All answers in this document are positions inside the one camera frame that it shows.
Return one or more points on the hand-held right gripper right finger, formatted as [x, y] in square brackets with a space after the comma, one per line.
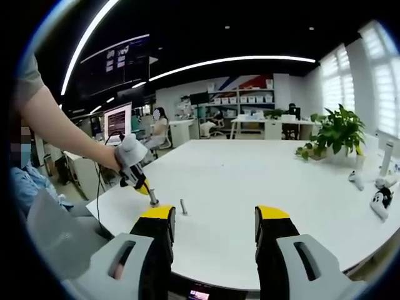
[275, 250]

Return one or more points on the potted green plant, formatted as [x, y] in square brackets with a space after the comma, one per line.
[339, 128]

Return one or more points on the dark hanging display screen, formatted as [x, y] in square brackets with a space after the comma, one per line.
[115, 65]

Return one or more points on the white handheld controller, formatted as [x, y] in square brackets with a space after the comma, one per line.
[357, 181]

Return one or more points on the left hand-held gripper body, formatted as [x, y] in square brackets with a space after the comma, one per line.
[131, 151]

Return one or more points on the black screen on stand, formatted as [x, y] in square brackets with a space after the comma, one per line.
[199, 98]

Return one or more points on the long ceiling light strip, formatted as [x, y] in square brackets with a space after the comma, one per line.
[74, 56]
[237, 59]

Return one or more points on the white cabinet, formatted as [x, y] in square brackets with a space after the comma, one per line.
[182, 131]

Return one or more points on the long white desk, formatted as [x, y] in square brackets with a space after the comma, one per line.
[265, 119]

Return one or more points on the shelf unit with white bins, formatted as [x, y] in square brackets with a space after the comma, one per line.
[243, 100]

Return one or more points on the black and white plush toy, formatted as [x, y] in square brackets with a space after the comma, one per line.
[381, 200]

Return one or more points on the white window blinds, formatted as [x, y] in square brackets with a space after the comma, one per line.
[337, 81]

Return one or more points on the metal threaded stud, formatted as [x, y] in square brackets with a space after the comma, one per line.
[153, 197]
[183, 207]

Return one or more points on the white office chair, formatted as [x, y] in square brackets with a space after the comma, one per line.
[218, 125]

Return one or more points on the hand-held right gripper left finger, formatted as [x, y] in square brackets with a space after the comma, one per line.
[153, 250]

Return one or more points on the person's grey shirt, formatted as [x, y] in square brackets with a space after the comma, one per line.
[59, 240]

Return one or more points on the small grey toy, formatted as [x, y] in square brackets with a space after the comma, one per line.
[381, 181]

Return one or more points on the computer monitor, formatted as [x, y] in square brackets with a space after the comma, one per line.
[117, 120]

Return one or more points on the small yellow object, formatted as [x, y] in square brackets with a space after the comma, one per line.
[359, 150]

